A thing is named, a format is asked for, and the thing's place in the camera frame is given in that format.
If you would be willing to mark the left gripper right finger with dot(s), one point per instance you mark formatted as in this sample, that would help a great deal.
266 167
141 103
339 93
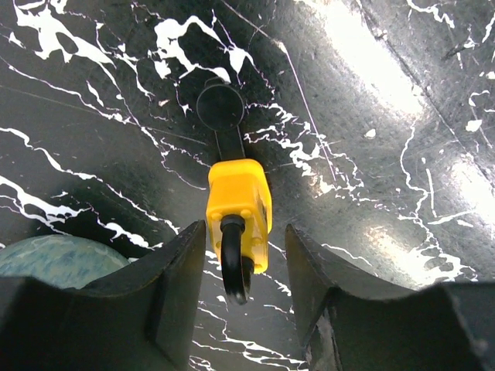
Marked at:
349 319

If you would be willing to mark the black padlock key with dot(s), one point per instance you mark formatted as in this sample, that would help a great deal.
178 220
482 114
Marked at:
220 108

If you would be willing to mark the yellow padlock black shackle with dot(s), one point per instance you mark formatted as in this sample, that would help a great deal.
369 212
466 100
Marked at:
239 219

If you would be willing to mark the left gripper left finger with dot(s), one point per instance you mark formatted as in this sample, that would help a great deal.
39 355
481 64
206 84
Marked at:
140 317

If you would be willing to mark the green ceramic mug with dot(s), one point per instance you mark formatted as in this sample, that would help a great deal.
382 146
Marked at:
62 261

